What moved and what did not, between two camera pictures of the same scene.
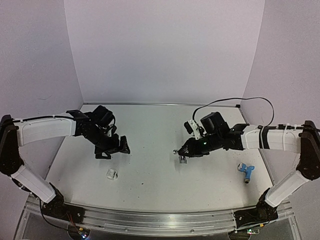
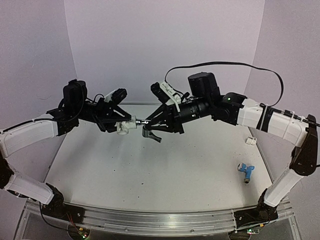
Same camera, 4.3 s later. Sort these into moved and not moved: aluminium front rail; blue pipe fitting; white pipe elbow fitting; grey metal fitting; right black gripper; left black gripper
Moved: left black gripper; grey metal fitting; right black gripper; white pipe elbow fitting
Not moved: aluminium front rail; blue pipe fitting
